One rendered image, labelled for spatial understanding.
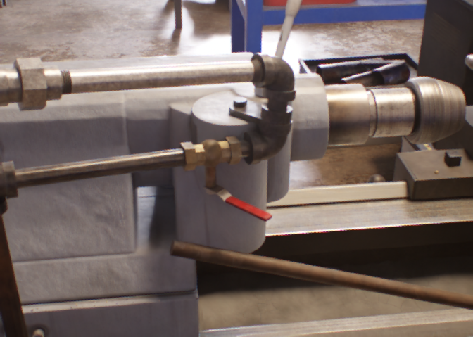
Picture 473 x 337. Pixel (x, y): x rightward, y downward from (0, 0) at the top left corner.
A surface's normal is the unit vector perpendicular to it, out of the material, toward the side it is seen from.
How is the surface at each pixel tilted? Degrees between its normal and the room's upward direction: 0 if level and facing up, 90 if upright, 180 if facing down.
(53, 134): 82
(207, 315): 17
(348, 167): 0
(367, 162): 0
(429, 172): 0
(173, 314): 90
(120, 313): 90
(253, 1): 90
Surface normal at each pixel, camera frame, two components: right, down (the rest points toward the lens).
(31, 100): 0.41, 0.61
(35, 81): 0.43, -0.13
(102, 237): 0.11, 0.10
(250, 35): 0.12, 0.49
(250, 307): 0.25, -0.79
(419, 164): 0.00, -0.87
